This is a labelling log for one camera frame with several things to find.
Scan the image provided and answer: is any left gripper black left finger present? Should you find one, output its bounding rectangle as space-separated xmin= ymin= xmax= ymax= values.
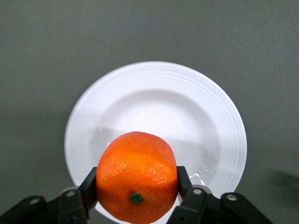
xmin=0 ymin=166 xmax=98 ymax=224

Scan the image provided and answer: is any orange fruit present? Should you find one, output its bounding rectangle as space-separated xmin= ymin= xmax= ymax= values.
xmin=96 ymin=131 xmax=179 ymax=222

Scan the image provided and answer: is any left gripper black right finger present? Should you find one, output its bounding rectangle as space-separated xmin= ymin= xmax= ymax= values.
xmin=166 ymin=165 xmax=274 ymax=224

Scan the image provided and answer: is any white round plate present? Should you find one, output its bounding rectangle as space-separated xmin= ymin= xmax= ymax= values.
xmin=64 ymin=61 xmax=248 ymax=221

